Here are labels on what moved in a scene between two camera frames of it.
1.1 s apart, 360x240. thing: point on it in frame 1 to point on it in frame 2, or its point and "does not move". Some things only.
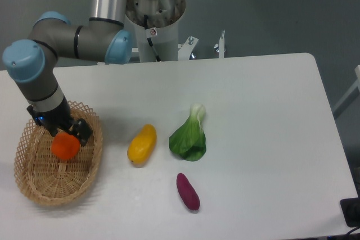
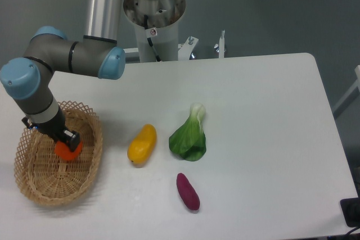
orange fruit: [64, 146] does not move
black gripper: [61, 121] to [53, 128]
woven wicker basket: [44, 179] does not move
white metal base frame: [186, 48] does not move
